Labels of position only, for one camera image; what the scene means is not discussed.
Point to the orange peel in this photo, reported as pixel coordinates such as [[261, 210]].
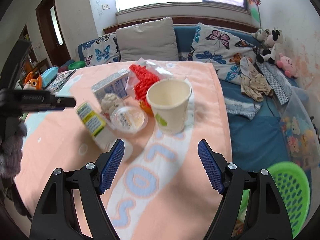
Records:
[[146, 108]]

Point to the green mesh waste basket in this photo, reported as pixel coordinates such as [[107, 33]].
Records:
[[293, 186]]

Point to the butterfly pillow left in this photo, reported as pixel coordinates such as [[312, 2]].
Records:
[[102, 50]]

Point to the butterfly pillow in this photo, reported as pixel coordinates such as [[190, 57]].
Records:
[[223, 50], [102, 50]]

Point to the grey gloved left hand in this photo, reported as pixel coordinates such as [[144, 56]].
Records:
[[11, 152]]

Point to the grey plush toy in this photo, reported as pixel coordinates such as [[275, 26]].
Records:
[[261, 34]]

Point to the beige crumpled clothing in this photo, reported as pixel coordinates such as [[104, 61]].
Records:
[[253, 83]]

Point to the orange fox plush toy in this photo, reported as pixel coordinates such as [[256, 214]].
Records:
[[32, 83]]

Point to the clear plastic lid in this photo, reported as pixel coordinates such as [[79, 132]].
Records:
[[128, 148]]

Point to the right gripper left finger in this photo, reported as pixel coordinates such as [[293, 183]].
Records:
[[55, 215]]

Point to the grey sofa cushion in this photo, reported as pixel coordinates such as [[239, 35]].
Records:
[[153, 40]]

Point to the cow plush toy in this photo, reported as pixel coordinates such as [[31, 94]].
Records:
[[272, 47]]

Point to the pink plush toy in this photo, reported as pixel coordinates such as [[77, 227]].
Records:
[[286, 64]]

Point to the picture book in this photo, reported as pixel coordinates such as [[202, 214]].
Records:
[[60, 80]]

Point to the red mesh fruit net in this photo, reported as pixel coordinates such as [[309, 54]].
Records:
[[145, 80]]

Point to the round clear plastic container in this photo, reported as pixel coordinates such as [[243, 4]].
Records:
[[129, 119]]

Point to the butterfly pillow right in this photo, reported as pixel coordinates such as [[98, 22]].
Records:
[[223, 50]]

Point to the brown wooden door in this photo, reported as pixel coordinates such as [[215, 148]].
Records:
[[51, 33]]

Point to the white blue milk carton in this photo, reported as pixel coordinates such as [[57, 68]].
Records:
[[113, 84]]

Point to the blue tissue box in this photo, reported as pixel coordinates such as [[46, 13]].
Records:
[[48, 76]]

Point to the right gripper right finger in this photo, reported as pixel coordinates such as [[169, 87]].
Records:
[[266, 216]]

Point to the yellow green juice carton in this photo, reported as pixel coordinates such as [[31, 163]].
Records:
[[96, 126]]

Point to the white paper cup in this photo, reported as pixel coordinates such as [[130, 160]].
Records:
[[168, 99]]

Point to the clear toy storage box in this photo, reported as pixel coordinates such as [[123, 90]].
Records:
[[300, 127]]

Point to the tissue ball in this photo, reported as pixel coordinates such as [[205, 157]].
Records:
[[110, 103]]

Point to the blue sofa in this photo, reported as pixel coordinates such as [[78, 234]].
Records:
[[256, 143]]

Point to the grey patterned cloth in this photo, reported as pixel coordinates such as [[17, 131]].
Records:
[[277, 80]]

